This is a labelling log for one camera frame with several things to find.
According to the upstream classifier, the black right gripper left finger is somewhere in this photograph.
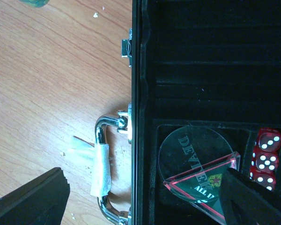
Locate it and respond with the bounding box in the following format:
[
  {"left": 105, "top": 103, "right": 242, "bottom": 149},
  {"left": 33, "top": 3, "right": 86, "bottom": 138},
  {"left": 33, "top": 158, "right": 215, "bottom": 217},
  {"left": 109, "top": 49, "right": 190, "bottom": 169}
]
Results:
[{"left": 0, "top": 167, "right": 70, "bottom": 225}]

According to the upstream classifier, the black poker set case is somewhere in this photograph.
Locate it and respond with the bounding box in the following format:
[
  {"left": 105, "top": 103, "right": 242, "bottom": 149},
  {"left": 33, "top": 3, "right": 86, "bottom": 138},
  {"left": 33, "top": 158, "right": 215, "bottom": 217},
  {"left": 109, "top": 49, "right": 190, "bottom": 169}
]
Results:
[{"left": 95, "top": 0, "right": 281, "bottom": 225}]

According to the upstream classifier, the triangular all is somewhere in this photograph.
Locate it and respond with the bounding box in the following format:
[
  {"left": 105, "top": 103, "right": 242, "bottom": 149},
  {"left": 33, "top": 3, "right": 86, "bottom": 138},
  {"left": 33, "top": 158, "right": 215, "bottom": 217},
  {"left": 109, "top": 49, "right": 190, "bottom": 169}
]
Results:
[{"left": 163, "top": 151, "right": 240, "bottom": 225}]

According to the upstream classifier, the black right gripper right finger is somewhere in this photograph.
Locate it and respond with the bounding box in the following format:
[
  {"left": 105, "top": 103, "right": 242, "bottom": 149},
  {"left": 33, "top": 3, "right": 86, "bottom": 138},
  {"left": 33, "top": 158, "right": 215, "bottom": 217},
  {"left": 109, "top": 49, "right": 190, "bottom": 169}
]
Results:
[{"left": 221, "top": 168, "right": 281, "bottom": 225}]

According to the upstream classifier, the red die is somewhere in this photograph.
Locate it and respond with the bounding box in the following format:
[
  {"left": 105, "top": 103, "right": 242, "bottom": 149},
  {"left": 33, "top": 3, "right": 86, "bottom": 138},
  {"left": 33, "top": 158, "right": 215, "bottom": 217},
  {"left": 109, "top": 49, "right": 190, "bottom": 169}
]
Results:
[
  {"left": 249, "top": 166, "right": 276, "bottom": 191},
  {"left": 257, "top": 127, "right": 281, "bottom": 152},
  {"left": 251, "top": 147, "right": 279, "bottom": 173}
]

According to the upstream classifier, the green 20 chip stack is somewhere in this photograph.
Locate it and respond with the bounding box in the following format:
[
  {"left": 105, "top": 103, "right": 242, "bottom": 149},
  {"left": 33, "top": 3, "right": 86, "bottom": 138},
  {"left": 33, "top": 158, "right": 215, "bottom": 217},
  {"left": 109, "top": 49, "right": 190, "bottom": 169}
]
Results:
[{"left": 20, "top": 0, "right": 50, "bottom": 8}]

